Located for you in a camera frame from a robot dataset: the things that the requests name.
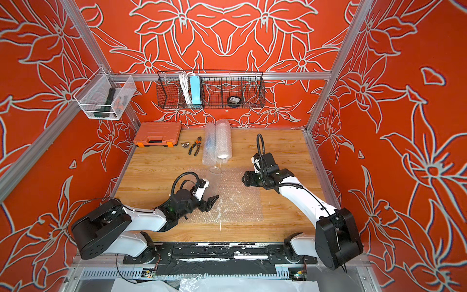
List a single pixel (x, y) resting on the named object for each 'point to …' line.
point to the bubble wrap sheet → (236, 204)
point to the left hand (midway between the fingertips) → (213, 191)
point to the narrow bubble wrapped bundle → (209, 146)
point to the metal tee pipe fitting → (185, 145)
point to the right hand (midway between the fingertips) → (244, 179)
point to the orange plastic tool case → (157, 134)
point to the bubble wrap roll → (223, 139)
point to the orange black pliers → (198, 142)
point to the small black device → (233, 100)
